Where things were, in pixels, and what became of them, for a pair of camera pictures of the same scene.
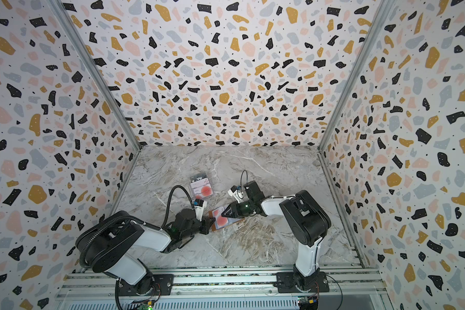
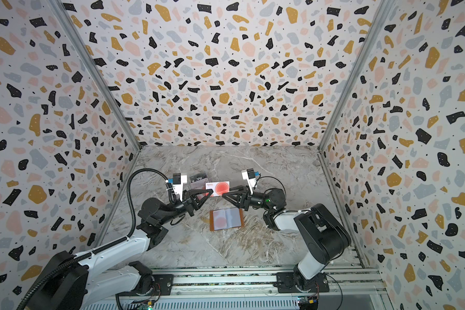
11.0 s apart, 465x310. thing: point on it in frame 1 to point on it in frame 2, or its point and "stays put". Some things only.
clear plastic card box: [201, 186] stays put
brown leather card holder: [221, 221] stays put
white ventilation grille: [238, 303] stays put
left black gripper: [207, 223] to [193, 197]
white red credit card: [221, 221] to [218, 188]
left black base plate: [162, 285] stays put
